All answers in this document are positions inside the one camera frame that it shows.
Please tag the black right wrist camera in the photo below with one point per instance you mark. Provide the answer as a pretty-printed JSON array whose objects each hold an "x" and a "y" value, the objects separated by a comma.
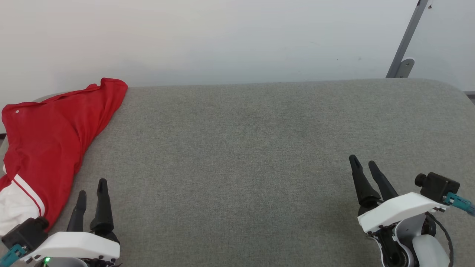
[{"x": 438, "y": 185}]

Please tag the red and white shirt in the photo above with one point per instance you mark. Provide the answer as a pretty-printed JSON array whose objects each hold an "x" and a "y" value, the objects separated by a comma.
[{"x": 44, "y": 137}]

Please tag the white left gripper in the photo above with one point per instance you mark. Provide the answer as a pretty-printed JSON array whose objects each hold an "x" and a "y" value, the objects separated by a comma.
[{"x": 74, "y": 244}]

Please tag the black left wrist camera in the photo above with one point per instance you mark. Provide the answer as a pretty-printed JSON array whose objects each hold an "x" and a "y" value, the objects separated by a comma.
[{"x": 26, "y": 233}]

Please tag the grey metal pole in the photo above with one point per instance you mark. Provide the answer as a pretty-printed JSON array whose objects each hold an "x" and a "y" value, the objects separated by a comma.
[{"x": 406, "y": 40}]

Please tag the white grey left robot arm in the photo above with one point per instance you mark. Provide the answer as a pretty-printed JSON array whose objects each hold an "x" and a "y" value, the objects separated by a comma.
[{"x": 66, "y": 263}]

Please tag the teal camera connector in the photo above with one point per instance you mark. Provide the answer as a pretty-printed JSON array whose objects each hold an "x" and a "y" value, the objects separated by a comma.
[
  {"x": 460, "y": 202},
  {"x": 11, "y": 256}
]

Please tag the teal right camera connector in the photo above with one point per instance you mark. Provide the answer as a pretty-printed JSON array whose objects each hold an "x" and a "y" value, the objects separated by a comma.
[{"x": 460, "y": 202}]

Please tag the teal left camera connector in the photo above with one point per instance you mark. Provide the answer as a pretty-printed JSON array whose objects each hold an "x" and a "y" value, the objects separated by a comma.
[{"x": 11, "y": 256}]

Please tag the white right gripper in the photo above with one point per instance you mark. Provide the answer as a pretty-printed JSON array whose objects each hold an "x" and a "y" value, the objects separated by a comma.
[{"x": 400, "y": 209}]

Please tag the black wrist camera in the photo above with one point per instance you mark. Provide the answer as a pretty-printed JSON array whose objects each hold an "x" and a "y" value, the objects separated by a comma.
[
  {"x": 26, "y": 233},
  {"x": 438, "y": 185}
]

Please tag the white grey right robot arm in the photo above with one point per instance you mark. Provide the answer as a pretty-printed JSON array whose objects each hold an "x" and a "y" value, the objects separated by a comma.
[{"x": 426, "y": 248}]

